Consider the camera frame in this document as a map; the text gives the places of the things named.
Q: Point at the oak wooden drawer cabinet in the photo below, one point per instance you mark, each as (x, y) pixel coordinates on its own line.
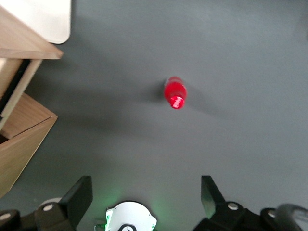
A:
(24, 149)

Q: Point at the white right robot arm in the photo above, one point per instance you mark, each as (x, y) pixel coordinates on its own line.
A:
(130, 214)

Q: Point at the cream plastic tray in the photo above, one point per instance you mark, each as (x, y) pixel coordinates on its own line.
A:
(48, 19)

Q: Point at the red plastic bottle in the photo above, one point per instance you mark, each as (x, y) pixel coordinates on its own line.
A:
(175, 92)

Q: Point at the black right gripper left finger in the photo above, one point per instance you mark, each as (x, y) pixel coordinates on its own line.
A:
(65, 214)

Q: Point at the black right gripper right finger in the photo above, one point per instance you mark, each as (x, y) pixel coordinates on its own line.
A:
(221, 216)

